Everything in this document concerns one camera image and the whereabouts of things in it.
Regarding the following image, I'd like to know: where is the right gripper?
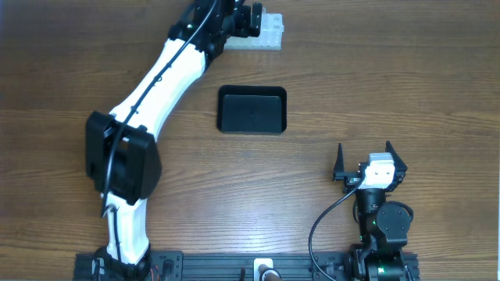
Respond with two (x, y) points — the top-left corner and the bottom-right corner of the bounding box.
(332, 140), (408, 194)

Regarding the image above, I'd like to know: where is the black tray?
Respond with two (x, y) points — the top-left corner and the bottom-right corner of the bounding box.
(216, 84), (288, 136)

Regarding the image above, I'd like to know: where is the white test tube rack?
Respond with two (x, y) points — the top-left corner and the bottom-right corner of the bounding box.
(224, 7), (285, 52)

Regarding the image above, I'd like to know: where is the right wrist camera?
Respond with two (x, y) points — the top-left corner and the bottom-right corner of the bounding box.
(358, 152), (396, 190)

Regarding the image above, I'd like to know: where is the mounting rail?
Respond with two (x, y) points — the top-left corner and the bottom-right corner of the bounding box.
(73, 250), (421, 281)

